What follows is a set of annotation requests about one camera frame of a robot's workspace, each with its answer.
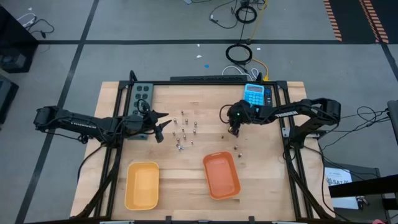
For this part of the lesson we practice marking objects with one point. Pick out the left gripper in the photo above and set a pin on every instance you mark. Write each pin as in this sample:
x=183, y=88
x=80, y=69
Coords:
x=149, y=119

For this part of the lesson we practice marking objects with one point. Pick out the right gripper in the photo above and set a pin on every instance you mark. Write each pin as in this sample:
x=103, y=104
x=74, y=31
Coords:
x=239, y=112

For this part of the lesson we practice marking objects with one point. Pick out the orange plastic bin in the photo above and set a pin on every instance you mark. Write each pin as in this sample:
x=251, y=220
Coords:
x=221, y=175

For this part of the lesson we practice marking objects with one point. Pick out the yellow plastic bin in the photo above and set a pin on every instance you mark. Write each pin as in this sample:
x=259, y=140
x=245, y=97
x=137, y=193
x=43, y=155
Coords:
x=141, y=186

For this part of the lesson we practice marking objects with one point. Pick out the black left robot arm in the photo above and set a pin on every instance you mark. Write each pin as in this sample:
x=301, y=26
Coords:
x=77, y=123

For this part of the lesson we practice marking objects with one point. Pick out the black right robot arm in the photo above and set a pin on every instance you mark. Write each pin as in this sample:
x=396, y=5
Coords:
x=286, y=113

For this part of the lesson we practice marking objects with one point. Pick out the grey power strip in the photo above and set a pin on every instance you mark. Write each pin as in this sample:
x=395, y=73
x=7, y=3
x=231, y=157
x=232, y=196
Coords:
x=146, y=93

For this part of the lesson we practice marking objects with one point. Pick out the blue calculator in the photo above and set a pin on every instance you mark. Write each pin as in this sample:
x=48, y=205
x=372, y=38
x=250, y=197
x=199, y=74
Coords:
x=253, y=93

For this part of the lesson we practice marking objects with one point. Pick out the black remote control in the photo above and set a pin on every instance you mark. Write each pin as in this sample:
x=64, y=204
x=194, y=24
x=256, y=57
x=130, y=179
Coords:
x=268, y=96

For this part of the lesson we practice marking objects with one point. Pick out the white printed paper label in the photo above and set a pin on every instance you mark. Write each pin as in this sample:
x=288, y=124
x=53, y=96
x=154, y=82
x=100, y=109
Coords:
x=338, y=176

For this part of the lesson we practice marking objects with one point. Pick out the black horizontal beam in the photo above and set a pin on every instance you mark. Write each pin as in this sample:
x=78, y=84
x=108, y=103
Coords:
x=363, y=186

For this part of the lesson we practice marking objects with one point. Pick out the black floor box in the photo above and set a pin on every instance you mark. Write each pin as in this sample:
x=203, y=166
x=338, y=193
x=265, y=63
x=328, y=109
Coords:
x=6, y=99

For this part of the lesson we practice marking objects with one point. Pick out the large black furniture block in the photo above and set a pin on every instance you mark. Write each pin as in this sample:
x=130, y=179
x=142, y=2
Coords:
x=15, y=46

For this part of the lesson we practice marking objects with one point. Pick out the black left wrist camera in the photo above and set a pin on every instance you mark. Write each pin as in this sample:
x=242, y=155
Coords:
x=159, y=135

